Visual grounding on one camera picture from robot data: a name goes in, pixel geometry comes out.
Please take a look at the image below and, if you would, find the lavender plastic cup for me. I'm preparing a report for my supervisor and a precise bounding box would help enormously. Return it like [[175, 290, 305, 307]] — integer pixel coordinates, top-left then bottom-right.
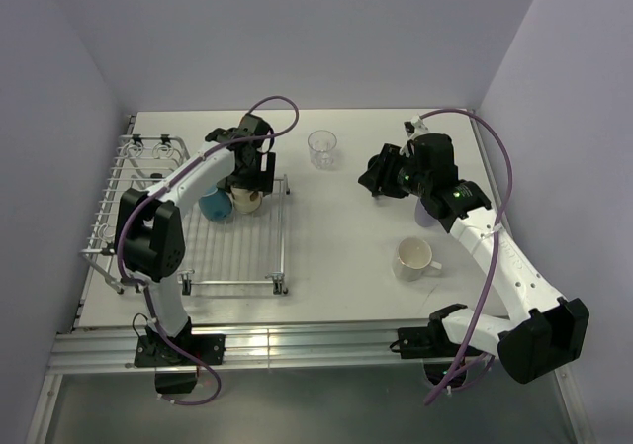
[[414, 200, 437, 228]]

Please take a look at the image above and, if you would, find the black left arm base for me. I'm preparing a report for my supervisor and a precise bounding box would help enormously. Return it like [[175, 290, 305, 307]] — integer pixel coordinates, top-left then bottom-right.
[[134, 330, 226, 395]]

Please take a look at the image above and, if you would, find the cream tumbler with brown band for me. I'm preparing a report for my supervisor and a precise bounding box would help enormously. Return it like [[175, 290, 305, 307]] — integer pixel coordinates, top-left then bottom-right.
[[230, 187, 263, 214]]

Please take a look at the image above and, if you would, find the white wire dish rack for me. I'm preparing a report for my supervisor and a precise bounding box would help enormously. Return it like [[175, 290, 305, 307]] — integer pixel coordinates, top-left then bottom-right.
[[80, 134, 291, 298]]

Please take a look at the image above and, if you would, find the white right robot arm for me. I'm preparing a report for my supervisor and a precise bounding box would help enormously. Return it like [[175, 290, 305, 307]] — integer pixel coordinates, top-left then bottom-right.
[[358, 133, 589, 384]]

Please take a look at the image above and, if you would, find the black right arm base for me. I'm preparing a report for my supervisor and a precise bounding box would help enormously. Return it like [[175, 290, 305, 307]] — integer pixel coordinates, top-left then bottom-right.
[[389, 325, 459, 385]]

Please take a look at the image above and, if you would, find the white ceramic mug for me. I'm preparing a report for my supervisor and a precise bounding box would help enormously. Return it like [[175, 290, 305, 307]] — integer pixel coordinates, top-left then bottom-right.
[[392, 237, 443, 282]]

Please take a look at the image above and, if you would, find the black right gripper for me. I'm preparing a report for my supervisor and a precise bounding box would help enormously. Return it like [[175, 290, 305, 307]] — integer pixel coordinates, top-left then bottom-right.
[[358, 143, 431, 199]]

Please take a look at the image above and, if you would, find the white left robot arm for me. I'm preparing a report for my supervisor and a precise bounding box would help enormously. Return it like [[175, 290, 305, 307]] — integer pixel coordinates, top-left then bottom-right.
[[115, 114, 276, 364]]

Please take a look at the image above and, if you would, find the aluminium rail frame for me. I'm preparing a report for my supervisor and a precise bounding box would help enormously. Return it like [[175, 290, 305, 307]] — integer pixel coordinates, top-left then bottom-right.
[[28, 109, 593, 443]]

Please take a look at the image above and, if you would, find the blue floral mug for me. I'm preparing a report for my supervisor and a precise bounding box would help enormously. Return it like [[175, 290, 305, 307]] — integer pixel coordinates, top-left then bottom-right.
[[198, 187, 232, 222]]

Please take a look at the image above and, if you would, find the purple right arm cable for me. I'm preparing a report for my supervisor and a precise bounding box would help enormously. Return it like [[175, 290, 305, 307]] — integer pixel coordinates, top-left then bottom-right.
[[423, 108, 513, 405]]

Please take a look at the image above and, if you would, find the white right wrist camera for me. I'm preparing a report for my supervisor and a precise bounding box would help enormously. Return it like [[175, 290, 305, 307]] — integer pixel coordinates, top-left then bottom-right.
[[404, 115, 430, 140]]

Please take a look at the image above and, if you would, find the clear glass tumbler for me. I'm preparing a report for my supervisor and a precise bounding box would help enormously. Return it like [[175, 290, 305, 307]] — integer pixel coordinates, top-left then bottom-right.
[[308, 130, 337, 170]]

